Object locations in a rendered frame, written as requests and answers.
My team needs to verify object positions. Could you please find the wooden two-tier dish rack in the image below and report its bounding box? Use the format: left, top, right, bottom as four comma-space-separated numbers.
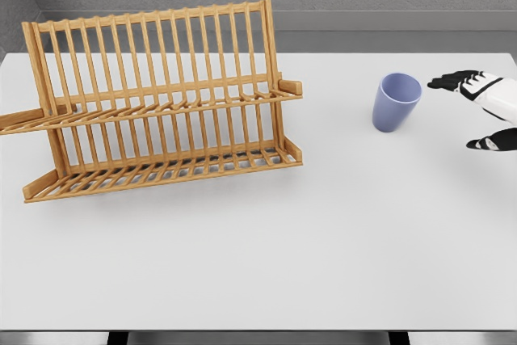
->
0, 0, 304, 204

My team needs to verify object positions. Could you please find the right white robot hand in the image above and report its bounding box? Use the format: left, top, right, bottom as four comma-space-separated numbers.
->
427, 69, 517, 153

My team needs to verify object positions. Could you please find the lavender blue plastic cup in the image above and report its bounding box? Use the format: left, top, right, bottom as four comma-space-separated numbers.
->
372, 72, 422, 133

